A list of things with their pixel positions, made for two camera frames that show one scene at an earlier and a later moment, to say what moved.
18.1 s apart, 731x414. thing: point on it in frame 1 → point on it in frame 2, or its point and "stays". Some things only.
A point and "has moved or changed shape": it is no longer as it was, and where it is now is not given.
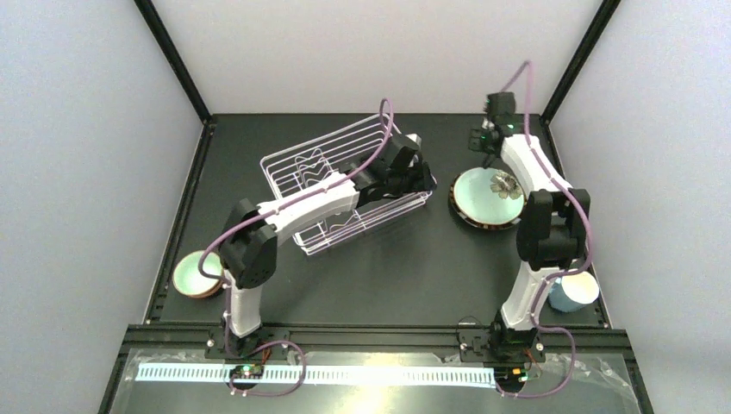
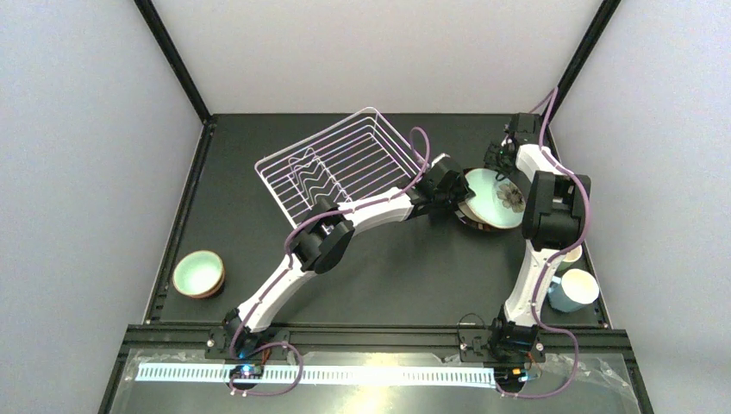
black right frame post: [599, 25] stays
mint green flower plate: [477, 202] has moved or changed shape
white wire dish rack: [324, 155] stays
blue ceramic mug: [571, 292] stays
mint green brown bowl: [188, 279] stays
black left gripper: [415, 173] → [457, 186]
